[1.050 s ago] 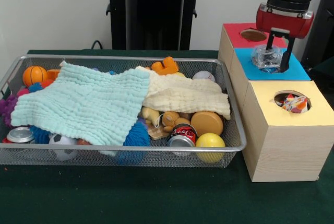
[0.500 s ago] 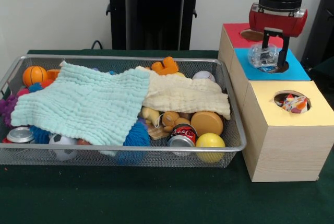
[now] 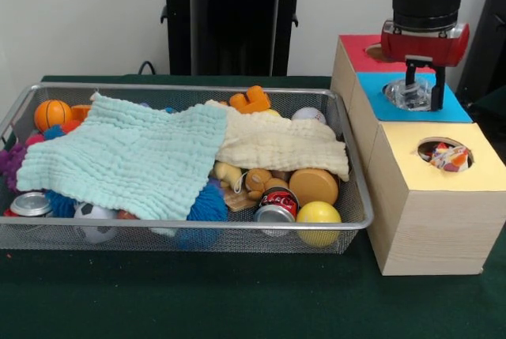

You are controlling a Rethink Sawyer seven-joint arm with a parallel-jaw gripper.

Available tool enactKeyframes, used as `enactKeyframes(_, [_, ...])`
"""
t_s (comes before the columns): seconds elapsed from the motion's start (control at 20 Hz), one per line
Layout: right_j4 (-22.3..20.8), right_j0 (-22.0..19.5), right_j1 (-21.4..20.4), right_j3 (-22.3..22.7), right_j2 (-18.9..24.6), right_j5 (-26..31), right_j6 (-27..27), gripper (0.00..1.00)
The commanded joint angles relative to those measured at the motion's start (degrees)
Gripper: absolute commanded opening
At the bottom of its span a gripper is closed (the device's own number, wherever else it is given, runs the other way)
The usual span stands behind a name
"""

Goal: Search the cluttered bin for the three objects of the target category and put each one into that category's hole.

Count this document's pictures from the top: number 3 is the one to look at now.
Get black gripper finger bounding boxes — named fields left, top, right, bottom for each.
left=404, top=62, right=418, bottom=97
left=431, top=66, right=447, bottom=111

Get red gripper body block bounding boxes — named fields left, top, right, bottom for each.
left=380, top=19, right=470, bottom=68

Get crushed clear plastic bottle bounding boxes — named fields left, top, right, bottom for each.
left=385, top=77, right=434, bottom=113

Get small polka dot paper ball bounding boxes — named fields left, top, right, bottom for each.
left=426, top=141, right=472, bottom=172

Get cream waffle cloth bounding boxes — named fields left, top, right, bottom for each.
left=205, top=100, right=351, bottom=182

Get crushed silver can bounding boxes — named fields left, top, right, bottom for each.
left=252, top=187, right=300, bottom=237

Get mint waffle cloth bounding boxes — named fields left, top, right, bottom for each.
left=15, top=92, right=228, bottom=221

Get wooden box three round holes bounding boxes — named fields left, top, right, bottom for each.
left=330, top=33, right=497, bottom=277

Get black upright panel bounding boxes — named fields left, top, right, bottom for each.
left=455, top=0, right=506, bottom=97

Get white toy baseball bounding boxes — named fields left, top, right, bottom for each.
left=291, top=107, right=328, bottom=125

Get brown toy burger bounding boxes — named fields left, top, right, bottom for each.
left=289, top=168, right=340, bottom=208

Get orange rubber toy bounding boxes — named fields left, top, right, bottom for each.
left=228, top=85, right=273, bottom=115

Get yellow ball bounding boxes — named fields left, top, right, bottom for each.
left=295, top=201, right=343, bottom=247

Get dark green table cloth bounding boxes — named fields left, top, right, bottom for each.
left=0, top=73, right=506, bottom=339

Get small soccer ball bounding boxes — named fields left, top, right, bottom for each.
left=73, top=202, right=119, bottom=244

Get orange toy basketball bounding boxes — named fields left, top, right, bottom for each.
left=33, top=99, right=74, bottom=134

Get red and silver can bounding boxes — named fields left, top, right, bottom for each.
left=3, top=191, right=55, bottom=217

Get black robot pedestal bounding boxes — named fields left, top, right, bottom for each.
left=152, top=0, right=319, bottom=77

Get silver wire mesh bin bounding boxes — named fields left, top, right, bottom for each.
left=0, top=81, right=375, bottom=255

